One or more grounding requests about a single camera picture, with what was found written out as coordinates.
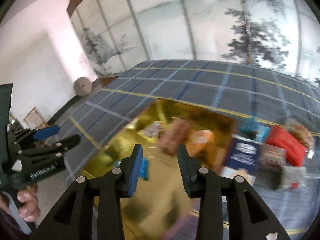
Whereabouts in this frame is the yellow small snack packet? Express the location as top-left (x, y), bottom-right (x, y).
top-left (140, 121), bottom-right (165, 138)

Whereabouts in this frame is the navy cracker box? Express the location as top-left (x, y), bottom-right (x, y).
top-left (220, 135), bottom-right (262, 186)

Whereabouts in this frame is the clear bag of nuts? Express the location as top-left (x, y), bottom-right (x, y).
top-left (284, 119), bottom-right (314, 148)

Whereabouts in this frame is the orange snack packet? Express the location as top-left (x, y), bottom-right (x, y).
top-left (185, 129), bottom-right (216, 163)

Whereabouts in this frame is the grey dark snack packet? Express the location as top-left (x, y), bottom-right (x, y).
top-left (272, 166), bottom-right (306, 190)

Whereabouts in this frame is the grey plaid tablecloth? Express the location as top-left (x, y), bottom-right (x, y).
top-left (52, 60), bottom-right (319, 239)

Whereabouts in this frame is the dark red cake packet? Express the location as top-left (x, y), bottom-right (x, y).
top-left (259, 144), bottom-right (286, 168)

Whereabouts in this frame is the clear blue-ended candy packet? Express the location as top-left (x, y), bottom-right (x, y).
top-left (112, 157), bottom-right (149, 180)

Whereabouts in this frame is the person's left hand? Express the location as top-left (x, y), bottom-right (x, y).
top-left (1, 184), bottom-right (40, 224)

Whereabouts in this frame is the pink meat snack packet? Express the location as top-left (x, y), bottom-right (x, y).
top-left (157, 118), bottom-right (191, 155)

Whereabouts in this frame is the round stone disc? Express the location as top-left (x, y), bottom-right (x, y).
top-left (74, 77), bottom-right (92, 97)

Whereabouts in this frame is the teal candy packet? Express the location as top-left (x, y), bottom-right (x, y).
top-left (239, 117), bottom-right (271, 142)

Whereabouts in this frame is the painted folding screen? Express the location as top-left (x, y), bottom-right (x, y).
top-left (67, 0), bottom-right (319, 86)

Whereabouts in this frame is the gold metal tray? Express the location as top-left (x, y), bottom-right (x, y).
top-left (81, 98), bottom-right (235, 239)

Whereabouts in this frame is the red snack packet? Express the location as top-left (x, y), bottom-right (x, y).
top-left (265, 125), bottom-right (306, 166)

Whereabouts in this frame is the wooden stool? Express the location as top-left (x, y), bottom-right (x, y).
top-left (23, 107), bottom-right (49, 129)

